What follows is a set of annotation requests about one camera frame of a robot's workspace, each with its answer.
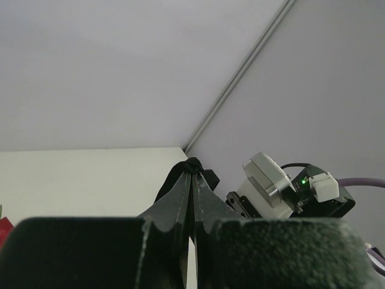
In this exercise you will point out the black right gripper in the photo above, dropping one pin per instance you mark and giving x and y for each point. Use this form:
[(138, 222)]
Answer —
[(237, 252)]

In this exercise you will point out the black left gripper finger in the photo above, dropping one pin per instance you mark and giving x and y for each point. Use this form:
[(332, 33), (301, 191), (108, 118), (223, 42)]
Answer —
[(147, 251)]

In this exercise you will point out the red paper flower wrapping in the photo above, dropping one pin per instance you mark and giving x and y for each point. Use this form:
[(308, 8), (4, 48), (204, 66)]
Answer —
[(5, 229)]

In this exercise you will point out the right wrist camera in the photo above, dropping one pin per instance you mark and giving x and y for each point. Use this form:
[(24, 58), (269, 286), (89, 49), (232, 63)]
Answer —
[(264, 187)]

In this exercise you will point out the aluminium corner frame post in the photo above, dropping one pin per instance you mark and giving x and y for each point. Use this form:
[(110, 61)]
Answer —
[(256, 49)]

